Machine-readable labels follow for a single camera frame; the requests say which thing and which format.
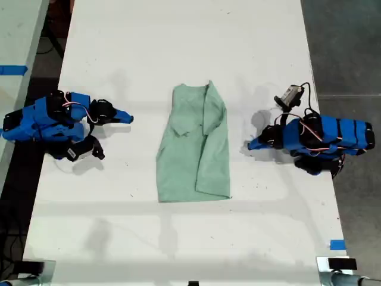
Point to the metal table clamp bracket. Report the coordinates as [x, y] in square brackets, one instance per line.
[49, 269]
[323, 269]

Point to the tiny black edge clip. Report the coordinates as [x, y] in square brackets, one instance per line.
[193, 283]

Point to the grey metal pipe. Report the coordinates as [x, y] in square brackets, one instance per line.
[18, 281]
[354, 280]

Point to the small black box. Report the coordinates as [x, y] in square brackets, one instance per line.
[31, 267]
[342, 264]

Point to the long blue tape strip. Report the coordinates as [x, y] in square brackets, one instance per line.
[13, 70]

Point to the grey gripper camera box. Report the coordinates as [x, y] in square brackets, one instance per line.
[290, 95]

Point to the pale green T-shirt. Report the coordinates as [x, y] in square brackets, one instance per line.
[193, 161]

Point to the white side table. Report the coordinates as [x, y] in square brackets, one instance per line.
[15, 35]

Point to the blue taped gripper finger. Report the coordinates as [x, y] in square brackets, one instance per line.
[124, 115]
[256, 147]
[117, 121]
[257, 142]

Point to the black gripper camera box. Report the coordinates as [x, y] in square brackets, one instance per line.
[76, 152]

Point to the blue and black robot arm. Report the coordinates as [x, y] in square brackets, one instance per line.
[44, 119]
[333, 135]

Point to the black camera stalk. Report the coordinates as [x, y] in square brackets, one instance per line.
[96, 148]
[287, 114]

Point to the short blue tape piece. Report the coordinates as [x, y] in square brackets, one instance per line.
[337, 245]

